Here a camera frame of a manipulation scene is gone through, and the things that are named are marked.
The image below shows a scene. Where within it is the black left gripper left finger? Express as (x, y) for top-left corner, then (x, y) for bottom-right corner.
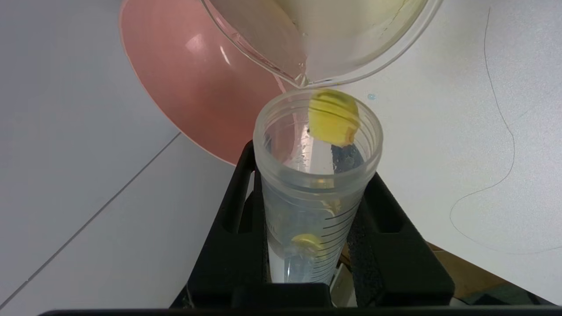
(188, 140), (269, 309)

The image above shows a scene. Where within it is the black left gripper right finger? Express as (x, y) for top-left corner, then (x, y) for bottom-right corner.
(347, 171), (455, 307)

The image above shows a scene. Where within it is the test tube with yellow pigment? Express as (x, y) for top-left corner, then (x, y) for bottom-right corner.
(253, 90), (384, 285)

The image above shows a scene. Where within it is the clear glass beaker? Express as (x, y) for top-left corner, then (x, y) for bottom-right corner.
(200, 0), (445, 89)

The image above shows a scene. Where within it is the pink plastic bowl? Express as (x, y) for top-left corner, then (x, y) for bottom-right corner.
(119, 0), (309, 167)

